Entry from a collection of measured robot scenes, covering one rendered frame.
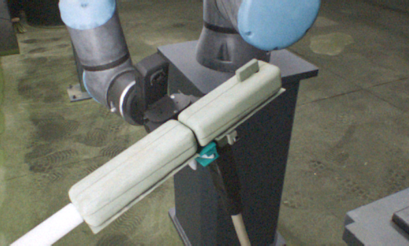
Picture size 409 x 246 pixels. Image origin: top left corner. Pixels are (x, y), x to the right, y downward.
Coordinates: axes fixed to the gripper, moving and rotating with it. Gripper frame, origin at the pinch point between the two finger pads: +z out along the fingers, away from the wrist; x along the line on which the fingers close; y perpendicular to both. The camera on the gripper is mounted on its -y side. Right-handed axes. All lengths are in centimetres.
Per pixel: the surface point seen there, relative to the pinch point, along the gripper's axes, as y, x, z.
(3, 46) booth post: 49, -6, -253
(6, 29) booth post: 40, -13, -251
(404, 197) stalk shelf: -5.0, -1.4, 23.3
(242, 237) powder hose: 23.1, -0.3, -0.8
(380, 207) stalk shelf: -5.6, 1.0, 22.7
